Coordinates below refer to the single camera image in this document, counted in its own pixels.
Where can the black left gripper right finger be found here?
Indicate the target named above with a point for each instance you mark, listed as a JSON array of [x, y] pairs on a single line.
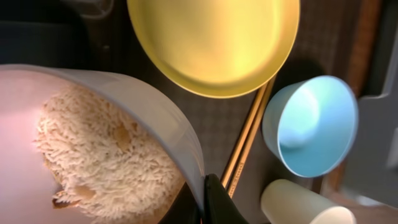
[[219, 207]]

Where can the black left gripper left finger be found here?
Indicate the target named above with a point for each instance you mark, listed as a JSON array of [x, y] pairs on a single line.
[[184, 209]]

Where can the white cup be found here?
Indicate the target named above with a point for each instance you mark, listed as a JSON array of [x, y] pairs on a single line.
[[284, 202]]

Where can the clump of cooked rice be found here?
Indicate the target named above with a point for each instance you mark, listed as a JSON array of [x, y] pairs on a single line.
[[107, 165]]

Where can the pink white bowl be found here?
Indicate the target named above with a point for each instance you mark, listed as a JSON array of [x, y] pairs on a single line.
[[27, 185]]

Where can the grey dishwasher rack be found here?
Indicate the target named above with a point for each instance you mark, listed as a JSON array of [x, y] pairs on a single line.
[[371, 169]]

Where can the light blue bowl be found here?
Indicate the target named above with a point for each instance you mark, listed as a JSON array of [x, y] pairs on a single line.
[[310, 126]]

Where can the yellow plate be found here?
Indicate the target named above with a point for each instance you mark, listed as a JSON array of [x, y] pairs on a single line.
[[216, 48]]

